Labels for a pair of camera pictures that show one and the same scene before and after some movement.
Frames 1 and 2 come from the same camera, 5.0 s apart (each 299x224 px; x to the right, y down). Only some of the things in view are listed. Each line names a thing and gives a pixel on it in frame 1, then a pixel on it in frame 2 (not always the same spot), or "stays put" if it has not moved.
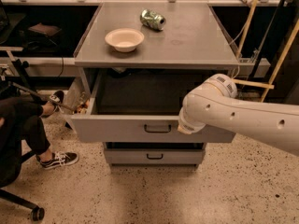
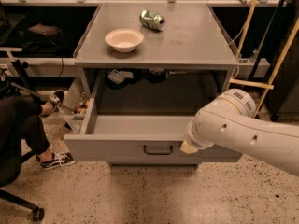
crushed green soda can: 152,20 stays put
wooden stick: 248,21 stays put
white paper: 120,70 -> 118,77
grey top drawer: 140,105 -> 135,139
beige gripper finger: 184,129 -> 187,148
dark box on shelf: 45,29 stays put
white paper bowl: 124,39 stays put
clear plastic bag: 77,99 stays put
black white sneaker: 60,159 stays put
